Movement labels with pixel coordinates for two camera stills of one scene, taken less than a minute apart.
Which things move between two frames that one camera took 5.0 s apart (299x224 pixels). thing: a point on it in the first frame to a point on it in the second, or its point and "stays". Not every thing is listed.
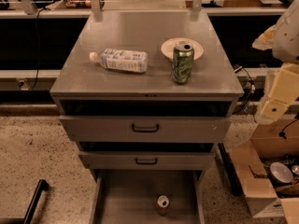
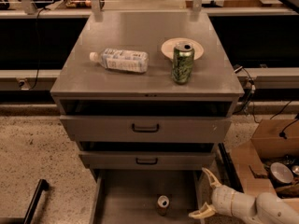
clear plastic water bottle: (121, 60) stays
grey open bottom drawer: (130, 196) stays
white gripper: (287, 37) to (221, 200)
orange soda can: (163, 203) stays
